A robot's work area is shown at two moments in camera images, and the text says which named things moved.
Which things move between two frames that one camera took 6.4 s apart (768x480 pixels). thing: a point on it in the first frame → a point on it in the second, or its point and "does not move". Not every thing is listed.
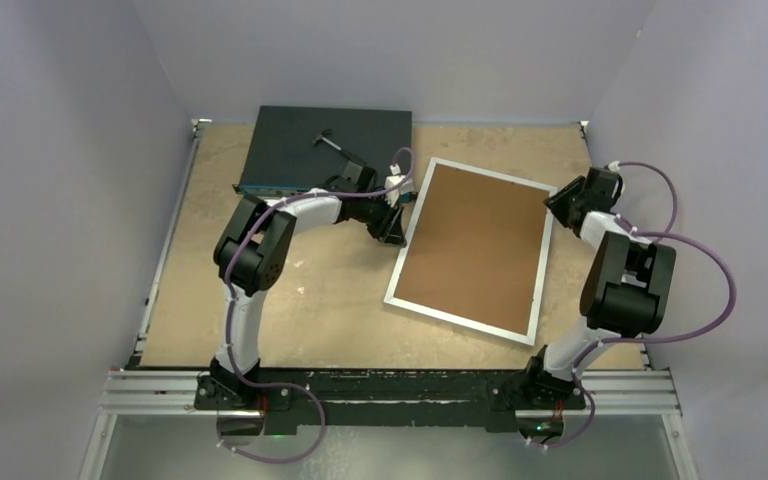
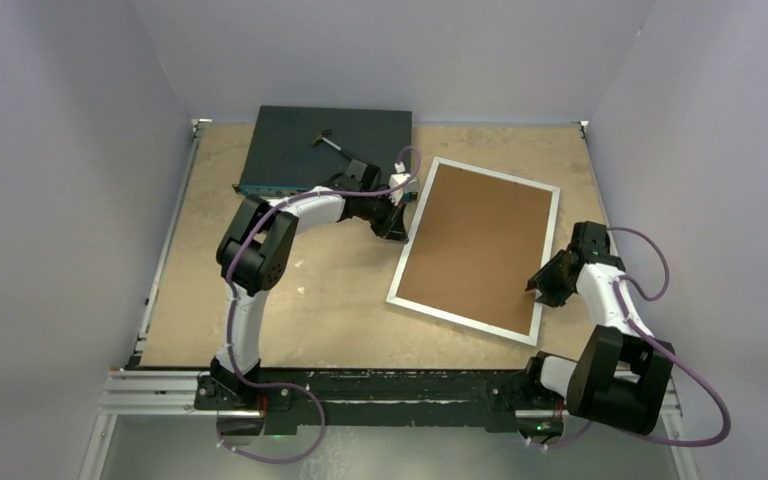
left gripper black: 393,234 does not move
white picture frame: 545,241 does not move
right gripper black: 557,202 → 548,294
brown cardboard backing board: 476,250 does not move
